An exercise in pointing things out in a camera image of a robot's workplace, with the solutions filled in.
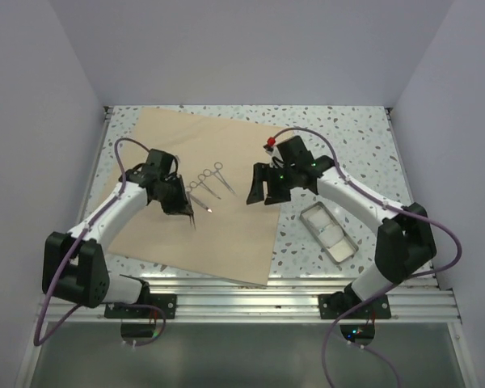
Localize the steel scissors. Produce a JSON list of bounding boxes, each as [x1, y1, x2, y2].
[[186, 185, 213, 213]]

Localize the metal instrument tray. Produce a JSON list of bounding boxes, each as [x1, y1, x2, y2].
[[299, 202, 359, 264]]

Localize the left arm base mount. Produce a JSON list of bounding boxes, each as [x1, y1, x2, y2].
[[104, 293, 178, 319]]

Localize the aluminium rail frame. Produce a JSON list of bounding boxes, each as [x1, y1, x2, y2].
[[14, 105, 480, 388]]

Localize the white gauze pad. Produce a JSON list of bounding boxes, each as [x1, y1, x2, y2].
[[329, 240, 355, 263], [318, 226, 344, 247], [307, 209, 331, 230]]

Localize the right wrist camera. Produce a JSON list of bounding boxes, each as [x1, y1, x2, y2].
[[264, 137, 277, 157]]

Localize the steel forceps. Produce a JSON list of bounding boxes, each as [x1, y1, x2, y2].
[[203, 162, 237, 196], [188, 174, 221, 200]]

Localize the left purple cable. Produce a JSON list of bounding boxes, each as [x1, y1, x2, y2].
[[32, 138, 167, 348]]

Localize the steel tweezers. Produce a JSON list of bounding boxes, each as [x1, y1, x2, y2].
[[189, 214, 196, 230]]

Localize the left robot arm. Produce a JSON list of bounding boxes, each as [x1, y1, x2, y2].
[[42, 149, 194, 318]]

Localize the beige cloth mat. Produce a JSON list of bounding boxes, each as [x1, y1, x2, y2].
[[108, 108, 280, 285]]

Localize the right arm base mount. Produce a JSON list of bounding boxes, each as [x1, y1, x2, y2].
[[318, 292, 392, 320]]

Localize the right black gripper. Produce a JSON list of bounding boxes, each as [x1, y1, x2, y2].
[[247, 162, 297, 205]]

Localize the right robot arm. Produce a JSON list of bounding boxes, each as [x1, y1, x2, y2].
[[247, 136, 437, 318]]

